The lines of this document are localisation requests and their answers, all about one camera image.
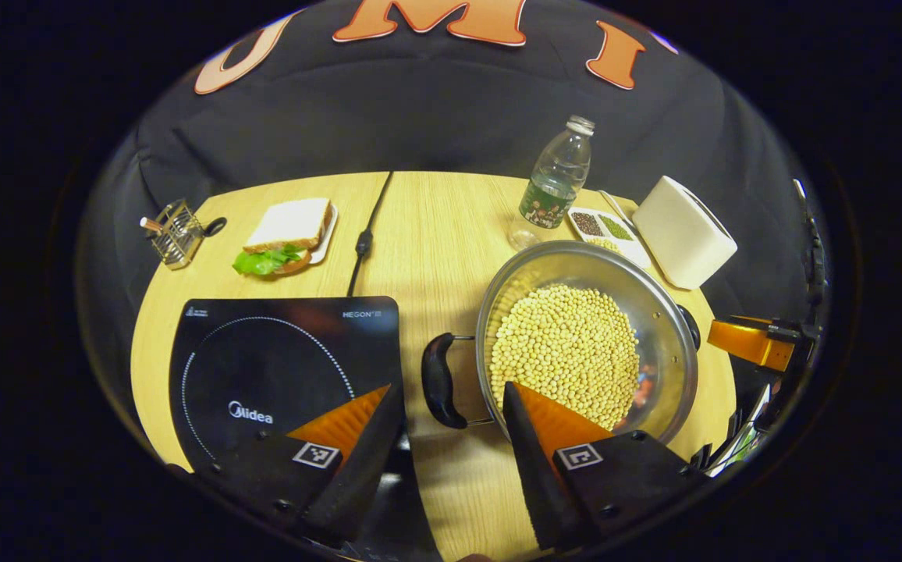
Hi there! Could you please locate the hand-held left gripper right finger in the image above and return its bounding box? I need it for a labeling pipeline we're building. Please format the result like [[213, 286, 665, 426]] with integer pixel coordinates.
[[502, 380, 711, 552]]

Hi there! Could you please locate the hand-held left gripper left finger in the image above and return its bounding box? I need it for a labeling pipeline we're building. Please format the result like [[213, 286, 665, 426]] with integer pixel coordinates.
[[184, 381, 407, 547]]

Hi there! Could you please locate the steel pot with soybeans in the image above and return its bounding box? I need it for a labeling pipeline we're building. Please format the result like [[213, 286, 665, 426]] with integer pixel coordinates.
[[421, 240, 701, 447]]

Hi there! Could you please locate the black induction cooktop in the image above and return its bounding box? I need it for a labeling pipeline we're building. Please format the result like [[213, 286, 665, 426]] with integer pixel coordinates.
[[169, 295, 409, 481]]

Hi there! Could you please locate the white toaster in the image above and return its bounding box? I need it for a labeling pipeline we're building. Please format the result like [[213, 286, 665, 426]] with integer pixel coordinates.
[[633, 176, 738, 290]]

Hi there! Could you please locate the white divided dish of beans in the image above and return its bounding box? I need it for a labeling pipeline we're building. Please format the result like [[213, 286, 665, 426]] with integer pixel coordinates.
[[566, 207, 652, 270]]

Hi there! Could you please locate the small white plate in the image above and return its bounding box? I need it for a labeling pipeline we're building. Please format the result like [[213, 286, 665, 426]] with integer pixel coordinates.
[[307, 205, 339, 266]]

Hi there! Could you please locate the sandwich with lettuce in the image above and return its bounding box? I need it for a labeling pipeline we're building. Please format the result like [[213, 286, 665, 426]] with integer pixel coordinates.
[[233, 197, 335, 276]]

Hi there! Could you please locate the clear plastic water bottle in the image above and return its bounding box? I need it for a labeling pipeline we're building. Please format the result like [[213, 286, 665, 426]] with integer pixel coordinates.
[[507, 116, 596, 251]]

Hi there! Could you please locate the black backdrop cloth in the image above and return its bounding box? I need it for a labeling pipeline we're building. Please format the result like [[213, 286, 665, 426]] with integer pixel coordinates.
[[75, 0, 834, 469]]

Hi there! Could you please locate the black power cable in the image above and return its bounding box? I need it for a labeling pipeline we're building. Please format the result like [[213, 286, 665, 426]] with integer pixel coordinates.
[[346, 172, 395, 297]]

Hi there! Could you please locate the wire utensil holder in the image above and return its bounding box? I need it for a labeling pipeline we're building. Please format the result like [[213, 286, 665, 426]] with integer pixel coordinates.
[[140, 199, 227, 271]]

